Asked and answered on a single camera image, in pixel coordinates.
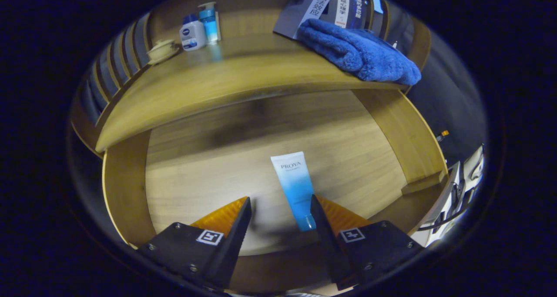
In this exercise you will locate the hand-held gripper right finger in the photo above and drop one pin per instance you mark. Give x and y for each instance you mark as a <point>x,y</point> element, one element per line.
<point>328,249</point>

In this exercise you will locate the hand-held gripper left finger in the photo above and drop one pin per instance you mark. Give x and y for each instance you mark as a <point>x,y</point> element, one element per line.
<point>235,240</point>

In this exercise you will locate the blue white cosmetic tube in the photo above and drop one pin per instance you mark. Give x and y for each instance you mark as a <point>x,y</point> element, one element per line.
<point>296,184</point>

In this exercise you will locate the wooden countertop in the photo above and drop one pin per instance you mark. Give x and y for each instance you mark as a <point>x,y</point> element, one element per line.
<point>217,79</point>

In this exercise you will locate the orange black tool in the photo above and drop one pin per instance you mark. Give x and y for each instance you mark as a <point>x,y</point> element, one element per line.
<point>443,135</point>

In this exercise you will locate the white tote bag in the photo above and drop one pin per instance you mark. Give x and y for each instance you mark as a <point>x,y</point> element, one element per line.
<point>474,166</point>

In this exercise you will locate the blue fluffy towel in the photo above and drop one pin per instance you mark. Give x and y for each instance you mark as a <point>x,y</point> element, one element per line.
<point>361,51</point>

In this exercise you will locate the beige lidded teacup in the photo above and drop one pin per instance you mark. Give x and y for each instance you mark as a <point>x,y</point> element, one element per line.
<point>162,51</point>

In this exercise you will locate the white lotion bottle blue cap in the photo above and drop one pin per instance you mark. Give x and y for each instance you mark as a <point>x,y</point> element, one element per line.
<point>192,34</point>

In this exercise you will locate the cream slim box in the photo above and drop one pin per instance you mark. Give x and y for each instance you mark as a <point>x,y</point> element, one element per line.
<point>218,27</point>

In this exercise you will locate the blue pump bottle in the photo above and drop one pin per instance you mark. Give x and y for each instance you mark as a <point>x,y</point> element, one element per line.
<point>209,25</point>

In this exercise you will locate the grey book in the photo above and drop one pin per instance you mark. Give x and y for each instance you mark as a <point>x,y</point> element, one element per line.
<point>300,12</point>

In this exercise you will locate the dark blue book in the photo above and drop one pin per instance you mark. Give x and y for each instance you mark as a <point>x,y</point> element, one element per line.
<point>357,10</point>

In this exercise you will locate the white book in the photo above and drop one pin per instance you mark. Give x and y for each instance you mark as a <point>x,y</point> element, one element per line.
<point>342,8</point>

